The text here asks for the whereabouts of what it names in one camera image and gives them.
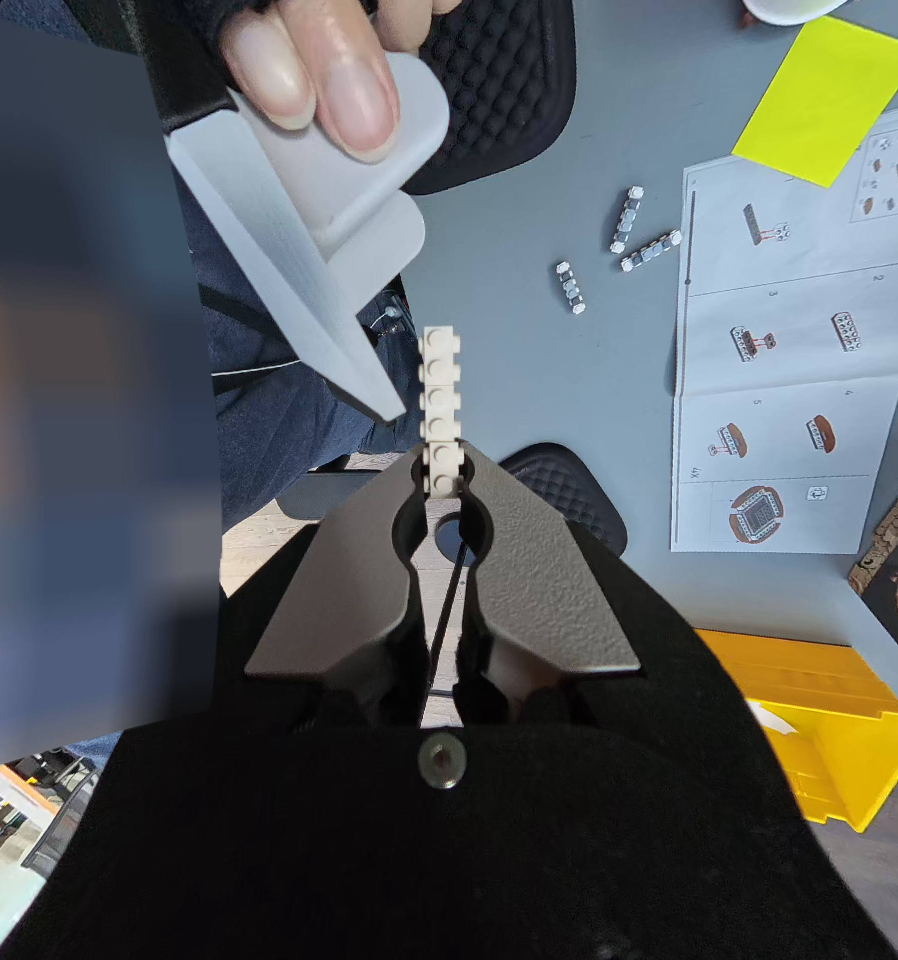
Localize black lego set box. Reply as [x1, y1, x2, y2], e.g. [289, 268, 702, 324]
[848, 472, 898, 624]

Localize white grey lego brick strip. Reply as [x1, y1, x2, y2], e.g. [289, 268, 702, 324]
[419, 326, 465, 500]
[619, 228, 683, 276]
[609, 186, 645, 255]
[554, 260, 589, 317]

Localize white paper cup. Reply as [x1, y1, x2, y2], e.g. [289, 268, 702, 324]
[741, 0, 856, 28]

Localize person's left hand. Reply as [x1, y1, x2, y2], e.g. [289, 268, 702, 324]
[220, 0, 402, 165]

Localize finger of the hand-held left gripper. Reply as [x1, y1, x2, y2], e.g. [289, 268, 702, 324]
[165, 111, 406, 427]

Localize black quilted wrist rest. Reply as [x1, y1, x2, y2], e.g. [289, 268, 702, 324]
[411, 0, 577, 196]
[497, 442, 630, 558]

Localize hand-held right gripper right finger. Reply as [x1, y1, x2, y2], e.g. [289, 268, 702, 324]
[456, 444, 642, 725]

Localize yellow plastic bin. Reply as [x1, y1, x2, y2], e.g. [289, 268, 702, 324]
[692, 628, 898, 832]

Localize yellow paper sheet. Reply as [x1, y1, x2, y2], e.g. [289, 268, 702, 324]
[732, 15, 898, 187]

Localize lego instruction booklet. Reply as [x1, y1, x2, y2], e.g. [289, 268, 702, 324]
[670, 101, 898, 556]

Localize person's blue jeans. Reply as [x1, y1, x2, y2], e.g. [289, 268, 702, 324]
[179, 168, 423, 519]

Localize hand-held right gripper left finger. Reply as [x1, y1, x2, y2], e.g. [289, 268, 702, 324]
[245, 444, 429, 725]

